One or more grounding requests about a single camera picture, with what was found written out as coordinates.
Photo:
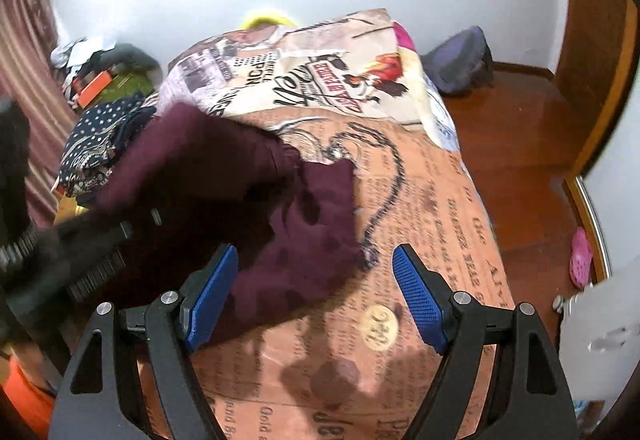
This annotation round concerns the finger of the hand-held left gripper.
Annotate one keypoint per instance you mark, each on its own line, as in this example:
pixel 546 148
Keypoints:
pixel 100 245

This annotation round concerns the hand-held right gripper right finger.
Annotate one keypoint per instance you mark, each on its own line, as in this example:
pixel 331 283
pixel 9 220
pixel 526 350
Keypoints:
pixel 417 300

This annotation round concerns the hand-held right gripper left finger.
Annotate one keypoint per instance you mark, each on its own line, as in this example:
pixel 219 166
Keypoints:
pixel 212 300

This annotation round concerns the maroon button shirt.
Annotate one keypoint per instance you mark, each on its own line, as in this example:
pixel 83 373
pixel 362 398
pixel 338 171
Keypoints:
pixel 300 230

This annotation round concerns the orange printed bedsheet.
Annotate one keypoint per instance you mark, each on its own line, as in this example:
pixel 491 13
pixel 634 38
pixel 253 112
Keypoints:
pixel 430 215

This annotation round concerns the navy polka dot cloth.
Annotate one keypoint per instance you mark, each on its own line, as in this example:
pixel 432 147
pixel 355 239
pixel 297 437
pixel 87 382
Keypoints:
pixel 100 140

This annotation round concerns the striped curtain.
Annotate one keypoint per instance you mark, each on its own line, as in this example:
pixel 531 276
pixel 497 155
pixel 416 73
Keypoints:
pixel 30 70

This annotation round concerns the orange box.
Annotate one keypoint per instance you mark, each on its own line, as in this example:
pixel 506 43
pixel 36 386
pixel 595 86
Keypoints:
pixel 95 88

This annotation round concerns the white crumpled cloth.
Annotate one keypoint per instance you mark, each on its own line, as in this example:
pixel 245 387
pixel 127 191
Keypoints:
pixel 75 51

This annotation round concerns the green cloth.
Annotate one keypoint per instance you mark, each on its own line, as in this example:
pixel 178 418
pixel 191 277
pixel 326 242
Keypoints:
pixel 131 83

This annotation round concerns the pink clog shoe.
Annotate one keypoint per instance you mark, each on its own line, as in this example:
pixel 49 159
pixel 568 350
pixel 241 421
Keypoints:
pixel 581 257

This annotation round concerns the orange colourful printed cloth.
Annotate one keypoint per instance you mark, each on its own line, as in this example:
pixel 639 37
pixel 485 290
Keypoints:
pixel 25 400

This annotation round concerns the gold framed mirror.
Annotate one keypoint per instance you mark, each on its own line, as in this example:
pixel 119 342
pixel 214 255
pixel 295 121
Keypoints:
pixel 610 200

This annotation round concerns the dark purple backpack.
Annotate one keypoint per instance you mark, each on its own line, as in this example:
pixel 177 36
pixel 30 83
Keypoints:
pixel 462 63

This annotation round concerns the cream printed pillow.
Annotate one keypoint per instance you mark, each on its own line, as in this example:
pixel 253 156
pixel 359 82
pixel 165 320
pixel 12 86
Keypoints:
pixel 320 65

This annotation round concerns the pink cloth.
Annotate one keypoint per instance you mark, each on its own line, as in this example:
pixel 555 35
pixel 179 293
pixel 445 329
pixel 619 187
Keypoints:
pixel 404 38

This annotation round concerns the wooden door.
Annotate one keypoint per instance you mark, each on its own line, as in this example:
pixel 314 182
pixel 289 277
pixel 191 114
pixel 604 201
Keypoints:
pixel 595 35

